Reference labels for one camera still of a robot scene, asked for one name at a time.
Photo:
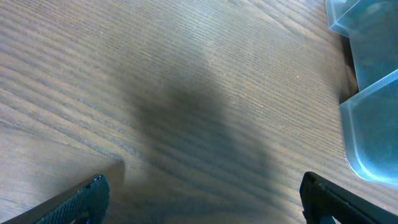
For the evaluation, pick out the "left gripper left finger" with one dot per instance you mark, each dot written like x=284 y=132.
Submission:
x=85 y=203

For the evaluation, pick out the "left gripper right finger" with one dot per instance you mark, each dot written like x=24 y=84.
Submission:
x=325 y=202

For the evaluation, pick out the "clear plastic storage bin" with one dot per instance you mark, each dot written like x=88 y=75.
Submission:
x=369 y=118

